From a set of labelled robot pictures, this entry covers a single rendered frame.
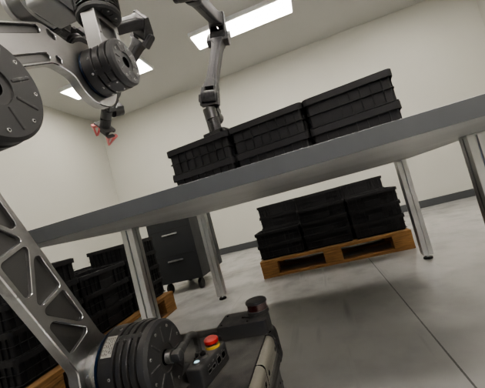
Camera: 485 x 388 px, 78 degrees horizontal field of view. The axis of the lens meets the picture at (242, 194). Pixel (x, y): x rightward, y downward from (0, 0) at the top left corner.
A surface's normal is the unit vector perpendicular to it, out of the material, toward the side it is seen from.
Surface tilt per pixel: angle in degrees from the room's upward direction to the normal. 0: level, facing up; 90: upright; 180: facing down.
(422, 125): 90
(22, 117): 90
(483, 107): 90
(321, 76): 90
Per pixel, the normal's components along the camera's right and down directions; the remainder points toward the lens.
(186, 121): -0.23, 0.00
